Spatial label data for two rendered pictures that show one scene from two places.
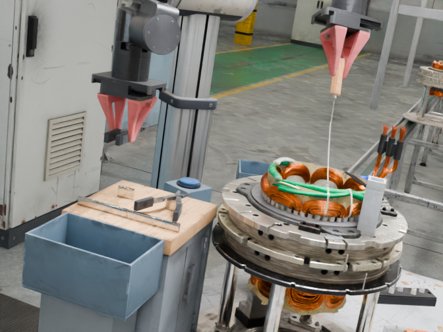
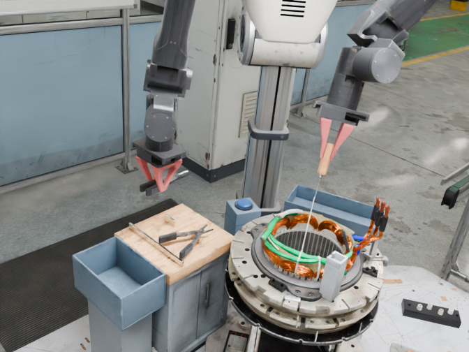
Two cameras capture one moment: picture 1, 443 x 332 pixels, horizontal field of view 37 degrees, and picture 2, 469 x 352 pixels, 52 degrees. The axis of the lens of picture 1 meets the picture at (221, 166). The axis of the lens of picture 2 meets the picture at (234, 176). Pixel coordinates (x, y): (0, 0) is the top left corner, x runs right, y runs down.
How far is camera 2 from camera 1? 0.49 m
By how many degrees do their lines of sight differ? 24
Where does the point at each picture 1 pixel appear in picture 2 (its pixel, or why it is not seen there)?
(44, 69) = not seen: hidden behind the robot
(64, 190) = not seen: hidden behind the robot
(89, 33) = not seen: hidden behind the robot
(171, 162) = (250, 177)
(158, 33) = (155, 127)
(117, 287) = (116, 309)
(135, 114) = (158, 176)
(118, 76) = (146, 147)
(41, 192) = (236, 144)
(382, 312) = (402, 325)
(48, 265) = (84, 280)
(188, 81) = (263, 118)
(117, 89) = (145, 156)
